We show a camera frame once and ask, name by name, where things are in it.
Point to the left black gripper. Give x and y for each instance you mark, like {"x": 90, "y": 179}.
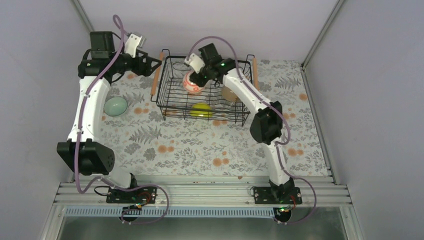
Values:
{"x": 145, "y": 71}

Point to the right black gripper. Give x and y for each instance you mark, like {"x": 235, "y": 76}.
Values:
{"x": 197, "y": 80}

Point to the pink patterned bowl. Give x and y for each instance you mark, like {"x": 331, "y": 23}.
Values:
{"x": 189, "y": 86}

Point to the yellow-green bowl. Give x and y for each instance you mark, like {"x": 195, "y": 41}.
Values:
{"x": 201, "y": 110}

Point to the light green bowl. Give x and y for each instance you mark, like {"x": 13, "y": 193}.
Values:
{"x": 115, "y": 106}

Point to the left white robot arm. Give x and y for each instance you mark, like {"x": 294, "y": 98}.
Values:
{"x": 82, "y": 152}

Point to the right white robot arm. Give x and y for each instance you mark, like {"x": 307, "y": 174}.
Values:
{"x": 268, "y": 121}

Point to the beige ceramic bowl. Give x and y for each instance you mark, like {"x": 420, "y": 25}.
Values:
{"x": 229, "y": 95}

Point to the floral tablecloth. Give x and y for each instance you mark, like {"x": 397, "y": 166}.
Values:
{"x": 151, "y": 139}

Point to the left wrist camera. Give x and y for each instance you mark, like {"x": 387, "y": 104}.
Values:
{"x": 134, "y": 42}

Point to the black wire dish rack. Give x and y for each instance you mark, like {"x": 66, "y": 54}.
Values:
{"x": 205, "y": 102}

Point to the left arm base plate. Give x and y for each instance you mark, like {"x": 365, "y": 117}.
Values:
{"x": 145, "y": 195}

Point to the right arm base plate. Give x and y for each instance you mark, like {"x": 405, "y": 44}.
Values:
{"x": 266, "y": 196}

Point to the perforated cable duct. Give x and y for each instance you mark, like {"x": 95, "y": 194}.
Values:
{"x": 173, "y": 212}

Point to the aluminium rail frame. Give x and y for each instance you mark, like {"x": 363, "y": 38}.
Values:
{"x": 209, "y": 191}

